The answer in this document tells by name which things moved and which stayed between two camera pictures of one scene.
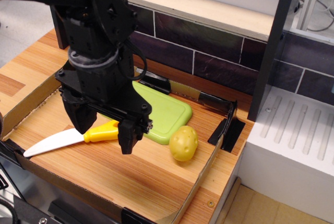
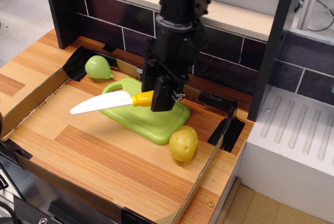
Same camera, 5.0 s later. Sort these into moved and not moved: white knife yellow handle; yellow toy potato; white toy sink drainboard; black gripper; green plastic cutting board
Moved: black gripper; white knife yellow handle
Not moved: yellow toy potato; white toy sink drainboard; green plastic cutting board
